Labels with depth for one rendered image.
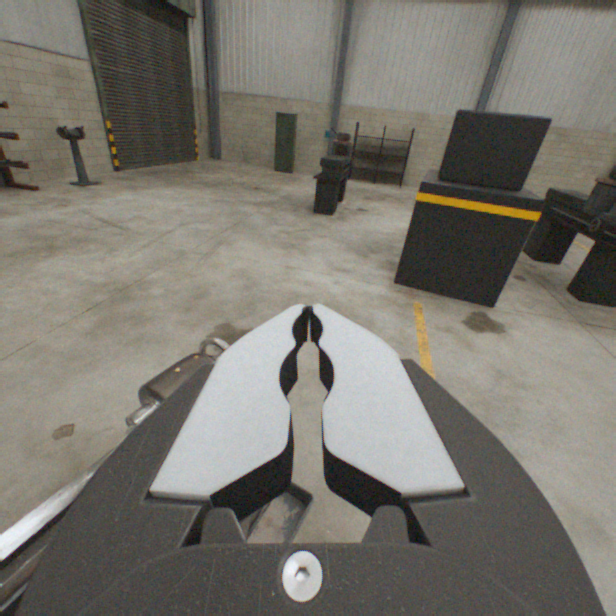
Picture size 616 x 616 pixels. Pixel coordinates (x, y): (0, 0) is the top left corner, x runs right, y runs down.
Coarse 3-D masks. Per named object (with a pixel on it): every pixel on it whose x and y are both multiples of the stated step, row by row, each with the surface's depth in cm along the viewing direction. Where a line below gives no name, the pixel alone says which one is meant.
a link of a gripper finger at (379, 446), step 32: (320, 320) 11; (320, 352) 10; (352, 352) 10; (384, 352) 9; (352, 384) 8; (384, 384) 8; (352, 416) 7; (384, 416) 7; (416, 416) 7; (352, 448) 7; (384, 448) 7; (416, 448) 7; (352, 480) 7; (384, 480) 6; (416, 480) 6; (448, 480) 6
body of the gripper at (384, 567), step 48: (240, 528) 5; (384, 528) 5; (144, 576) 5; (192, 576) 5; (240, 576) 5; (288, 576) 5; (336, 576) 4; (384, 576) 4; (432, 576) 4; (480, 576) 4
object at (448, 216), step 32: (480, 128) 323; (512, 128) 313; (544, 128) 304; (448, 160) 346; (480, 160) 335; (512, 160) 325; (448, 192) 325; (480, 192) 315; (512, 192) 323; (416, 224) 352; (448, 224) 339; (480, 224) 328; (512, 224) 317; (416, 256) 368; (448, 256) 354; (480, 256) 341; (512, 256) 330; (416, 288) 386; (448, 288) 371; (480, 288) 357
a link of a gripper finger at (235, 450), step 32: (288, 320) 11; (224, 352) 10; (256, 352) 10; (288, 352) 10; (224, 384) 8; (256, 384) 8; (288, 384) 10; (192, 416) 8; (224, 416) 8; (256, 416) 8; (288, 416) 8; (192, 448) 7; (224, 448) 7; (256, 448) 7; (288, 448) 7; (160, 480) 6; (192, 480) 6; (224, 480) 6; (256, 480) 7; (288, 480) 7
